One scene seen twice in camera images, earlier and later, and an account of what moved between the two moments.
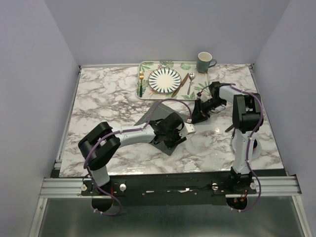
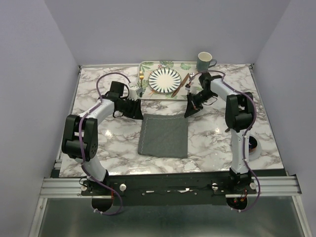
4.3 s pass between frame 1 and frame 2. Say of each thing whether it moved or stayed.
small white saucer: stayed
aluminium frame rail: stayed
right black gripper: moved
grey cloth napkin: moved
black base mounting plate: stayed
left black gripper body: moved
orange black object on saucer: stayed
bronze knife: stayed
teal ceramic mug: stayed
